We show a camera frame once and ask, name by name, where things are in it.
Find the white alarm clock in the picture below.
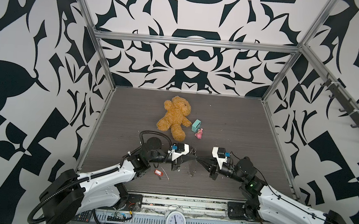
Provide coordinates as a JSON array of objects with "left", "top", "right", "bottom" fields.
[{"left": 165, "top": 205, "right": 187, "bottom": 224}]

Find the brown teddy bear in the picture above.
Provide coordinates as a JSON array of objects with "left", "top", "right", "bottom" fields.
[{"left": 157, "top": 96, "right": 192, "bottom": 142}]

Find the pink toy figure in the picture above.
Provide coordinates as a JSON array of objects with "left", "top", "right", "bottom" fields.
[{"left": 195, "top": 128, "right": 203, "bottom": 139}]

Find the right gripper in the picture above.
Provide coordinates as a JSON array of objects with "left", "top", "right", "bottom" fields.
[{"left": 196, "top": 153, "right": 249, "bottom": 186}]

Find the small circuit board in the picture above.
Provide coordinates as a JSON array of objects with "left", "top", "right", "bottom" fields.
[{"left": 106, "top": 213, "right": 133, "bottom": 222}]

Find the black remote control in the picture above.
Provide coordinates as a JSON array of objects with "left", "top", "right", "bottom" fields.
[{"left": 73, "top": 210, "right": 93, "bottom": 223}]

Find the teal toy block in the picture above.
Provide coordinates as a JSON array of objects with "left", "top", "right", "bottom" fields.
[{"left": 191, "top": 120, "right": 202, "bottom": 133}]

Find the white cable duct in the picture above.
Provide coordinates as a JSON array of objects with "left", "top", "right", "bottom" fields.
[{"left": 92, "top": 208, "right": 250, "bottom": 224}]

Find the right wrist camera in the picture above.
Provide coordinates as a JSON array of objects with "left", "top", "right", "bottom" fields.
[{"left": 212, "top": 147, "right": 229, "bottom": 169}]

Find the red key tag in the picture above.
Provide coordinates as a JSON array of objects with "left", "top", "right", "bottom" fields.
[{"left": 154, "top": 169, "right": 163, "bottom": 178}]

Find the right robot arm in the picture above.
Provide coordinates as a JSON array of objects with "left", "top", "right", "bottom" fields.
[{"left": 196, "top": 156, "right": 347, "bottom": 224}]

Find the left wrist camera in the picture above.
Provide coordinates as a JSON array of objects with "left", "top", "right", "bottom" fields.
[{"left": 169, "top": 143, "right": 191, "bottom": 161}]

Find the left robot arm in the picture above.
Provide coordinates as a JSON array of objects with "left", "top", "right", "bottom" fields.
[{"left": 27, "top": 130, "right": 191, "bottom": 224}]

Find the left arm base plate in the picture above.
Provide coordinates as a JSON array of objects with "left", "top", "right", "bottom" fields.
[{"left": 113, "top": 194, "right": 143, "bottom": 211}]

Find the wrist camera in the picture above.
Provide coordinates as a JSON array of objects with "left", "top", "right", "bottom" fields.
[
  {"left": 169, "top": 143, "right": 191, "bottom": 161},
  {"left": 212, "top": 147, "right": 229, "bottom": 169}
]

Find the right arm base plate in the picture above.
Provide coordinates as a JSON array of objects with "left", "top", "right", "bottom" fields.
[{"left": 227, "top": 201, "right": 254, "bottom": 221}]

